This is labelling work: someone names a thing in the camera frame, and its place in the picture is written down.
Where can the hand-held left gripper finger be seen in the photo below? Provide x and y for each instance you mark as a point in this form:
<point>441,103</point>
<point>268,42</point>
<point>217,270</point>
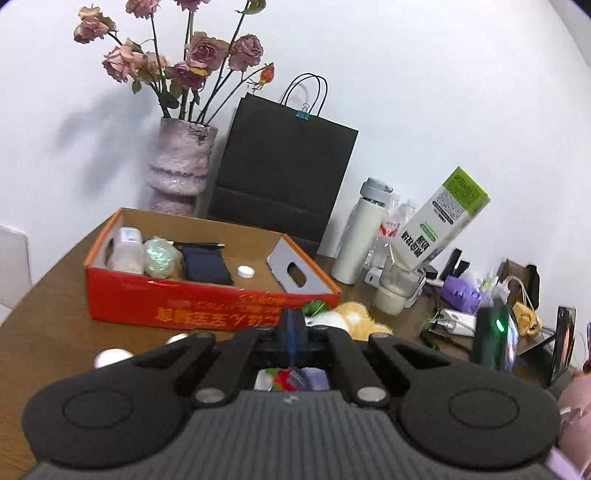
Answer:
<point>286,334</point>
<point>298,334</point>

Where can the red and green wrapper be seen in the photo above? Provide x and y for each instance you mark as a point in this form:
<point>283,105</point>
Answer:
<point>282,379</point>

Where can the white and yellow plush toy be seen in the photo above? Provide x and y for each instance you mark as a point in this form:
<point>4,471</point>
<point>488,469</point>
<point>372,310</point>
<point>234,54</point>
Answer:
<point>358,318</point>

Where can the round white device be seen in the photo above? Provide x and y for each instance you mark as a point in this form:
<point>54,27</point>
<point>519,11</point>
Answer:
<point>245,272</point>

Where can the navy zip pouch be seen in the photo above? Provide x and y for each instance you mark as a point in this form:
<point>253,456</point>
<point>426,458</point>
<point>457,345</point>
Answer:
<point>205,270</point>

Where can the red cardboard box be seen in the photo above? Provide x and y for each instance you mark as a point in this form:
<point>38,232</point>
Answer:
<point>184,304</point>

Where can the iridescent plastic bag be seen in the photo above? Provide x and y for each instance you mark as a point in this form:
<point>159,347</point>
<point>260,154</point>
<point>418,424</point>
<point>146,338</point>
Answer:
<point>159,258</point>

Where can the white tissue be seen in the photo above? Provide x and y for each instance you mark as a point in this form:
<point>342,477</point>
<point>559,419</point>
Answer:
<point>113,357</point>

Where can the white cotton swab container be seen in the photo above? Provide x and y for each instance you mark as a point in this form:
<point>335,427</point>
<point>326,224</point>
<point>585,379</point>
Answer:
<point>124,251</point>

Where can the person's right forearm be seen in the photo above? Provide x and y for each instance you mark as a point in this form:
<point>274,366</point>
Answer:
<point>577,401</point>

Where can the wooden desktop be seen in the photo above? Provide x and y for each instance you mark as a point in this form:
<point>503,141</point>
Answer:
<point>60,332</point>

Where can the white power strip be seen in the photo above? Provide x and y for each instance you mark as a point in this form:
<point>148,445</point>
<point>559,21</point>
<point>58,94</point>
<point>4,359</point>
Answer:
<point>457,323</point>

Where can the purple container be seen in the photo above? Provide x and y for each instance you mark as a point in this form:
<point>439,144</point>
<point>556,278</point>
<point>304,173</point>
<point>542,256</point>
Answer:
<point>461,290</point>

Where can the brown box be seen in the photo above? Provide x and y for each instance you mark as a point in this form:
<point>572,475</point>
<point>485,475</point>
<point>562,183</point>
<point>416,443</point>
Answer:
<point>528,274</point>

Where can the black adapter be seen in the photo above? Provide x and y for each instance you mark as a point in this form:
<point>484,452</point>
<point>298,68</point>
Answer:
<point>455,265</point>

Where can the small white charger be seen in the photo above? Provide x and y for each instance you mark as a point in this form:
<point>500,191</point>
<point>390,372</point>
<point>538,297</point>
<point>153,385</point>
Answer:
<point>374,277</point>

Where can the glass of milk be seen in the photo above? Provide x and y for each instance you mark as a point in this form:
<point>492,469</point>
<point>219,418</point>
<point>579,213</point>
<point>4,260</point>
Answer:
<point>390,300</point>

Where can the white thermos bottle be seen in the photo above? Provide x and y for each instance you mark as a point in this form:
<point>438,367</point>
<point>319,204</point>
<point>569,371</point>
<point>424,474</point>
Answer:
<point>360,235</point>

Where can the white and green milk carton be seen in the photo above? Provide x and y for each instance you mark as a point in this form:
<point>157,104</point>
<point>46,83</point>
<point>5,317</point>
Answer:
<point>438,221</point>

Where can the clear plastic water bottle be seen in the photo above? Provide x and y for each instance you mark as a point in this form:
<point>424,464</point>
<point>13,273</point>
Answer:
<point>390,228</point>
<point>408,212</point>

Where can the black paper bag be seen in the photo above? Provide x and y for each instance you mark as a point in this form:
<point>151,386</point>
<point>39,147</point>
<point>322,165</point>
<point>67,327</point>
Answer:
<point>281,166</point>

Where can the mottled purple vase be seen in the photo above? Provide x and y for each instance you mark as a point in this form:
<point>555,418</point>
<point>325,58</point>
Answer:
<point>182,161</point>

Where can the teal binder clip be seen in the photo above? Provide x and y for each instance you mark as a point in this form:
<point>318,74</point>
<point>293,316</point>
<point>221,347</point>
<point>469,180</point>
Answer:
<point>303,113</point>

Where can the white flat panel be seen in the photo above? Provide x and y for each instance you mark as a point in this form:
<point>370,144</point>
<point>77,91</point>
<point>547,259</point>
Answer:
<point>14,267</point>

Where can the bunch of dried pink roses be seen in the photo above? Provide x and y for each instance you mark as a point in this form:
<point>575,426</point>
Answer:
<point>203,50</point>

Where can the black picture frame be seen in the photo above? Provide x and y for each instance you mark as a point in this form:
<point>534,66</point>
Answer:
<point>565,341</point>

